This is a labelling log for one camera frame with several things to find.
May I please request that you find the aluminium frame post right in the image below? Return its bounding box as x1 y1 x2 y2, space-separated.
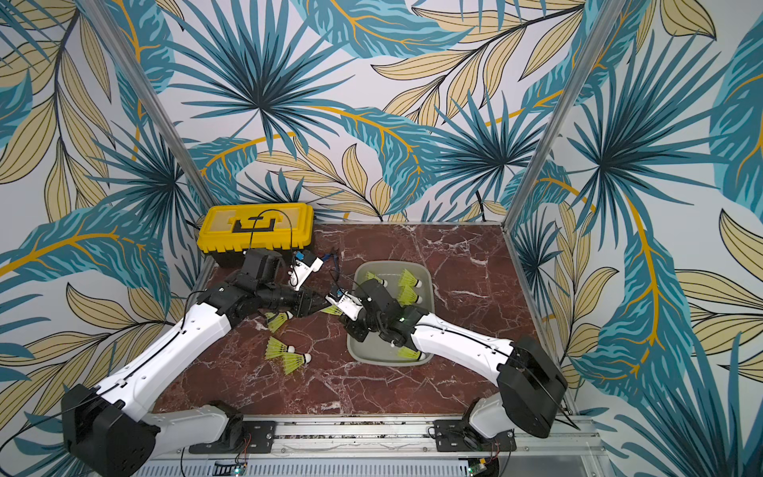
502 1 625 236

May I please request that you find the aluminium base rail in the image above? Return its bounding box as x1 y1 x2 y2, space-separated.
133 415 614 476

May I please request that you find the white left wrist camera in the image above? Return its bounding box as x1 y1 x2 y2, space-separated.
288 250 324 291

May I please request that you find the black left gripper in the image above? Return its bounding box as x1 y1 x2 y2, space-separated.
258 282 333 318

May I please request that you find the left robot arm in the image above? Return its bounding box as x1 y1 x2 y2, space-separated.
62 248 327 476

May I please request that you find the yellow black toolbox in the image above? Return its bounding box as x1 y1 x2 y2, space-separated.
197 203 315 268

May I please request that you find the grey-green plastic storage tray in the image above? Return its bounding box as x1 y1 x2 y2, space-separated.
347 260 435 368

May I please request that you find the aluminium frame post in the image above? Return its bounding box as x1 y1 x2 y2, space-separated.
502 1 625 236
81 0 218 212

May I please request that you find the yellow shuttlecock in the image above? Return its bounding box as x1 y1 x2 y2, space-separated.
265 311 293 334
264 336 295 360
281 353 312 376
399 270 422 288
322 305 343 316
365 272 387 287
397 347 423 362
397 286 423 306

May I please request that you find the aluminium frame post left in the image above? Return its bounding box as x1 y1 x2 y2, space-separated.
81 0 218 212

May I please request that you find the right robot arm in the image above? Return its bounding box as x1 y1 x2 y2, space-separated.
327 279 568 438

